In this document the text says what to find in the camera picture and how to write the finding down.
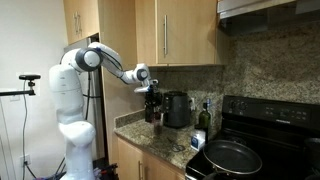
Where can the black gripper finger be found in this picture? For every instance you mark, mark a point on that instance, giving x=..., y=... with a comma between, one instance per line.
x=160, y=116
x=150, y=117

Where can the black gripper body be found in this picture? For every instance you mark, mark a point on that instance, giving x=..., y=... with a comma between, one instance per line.
x=153, y=100

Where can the cabinet door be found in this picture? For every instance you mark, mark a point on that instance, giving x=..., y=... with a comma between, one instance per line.
x=146, y=31

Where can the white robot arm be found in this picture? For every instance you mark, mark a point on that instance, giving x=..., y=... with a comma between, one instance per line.
x=68, y=98

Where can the wooden lower cabinet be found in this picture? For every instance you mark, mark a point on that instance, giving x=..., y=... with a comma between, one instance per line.
x=137, y=164

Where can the wooden upper cabinet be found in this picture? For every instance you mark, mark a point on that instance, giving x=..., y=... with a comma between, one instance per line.
x=187, y=33

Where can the wooden cabinet above fridge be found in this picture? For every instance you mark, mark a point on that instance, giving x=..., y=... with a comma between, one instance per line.
x=82, y=19

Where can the black air fryer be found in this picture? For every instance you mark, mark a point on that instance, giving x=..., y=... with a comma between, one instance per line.
x=176, y=109

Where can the dark green glass bottle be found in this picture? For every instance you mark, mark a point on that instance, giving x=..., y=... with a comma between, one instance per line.
x=204, y=120

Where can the white blue carton box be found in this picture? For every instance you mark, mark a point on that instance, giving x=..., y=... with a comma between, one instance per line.
x=197, y=139

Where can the black frying pan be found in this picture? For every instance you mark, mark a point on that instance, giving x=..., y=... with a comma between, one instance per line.
x=231, y=159

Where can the steel range hood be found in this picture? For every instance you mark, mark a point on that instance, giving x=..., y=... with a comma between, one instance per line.
x=239, y=17

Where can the black electric stove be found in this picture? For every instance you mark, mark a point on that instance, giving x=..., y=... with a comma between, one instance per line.
x=284, y=134

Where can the black camera on stand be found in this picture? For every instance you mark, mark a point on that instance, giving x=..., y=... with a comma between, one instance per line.
x=26, y=78

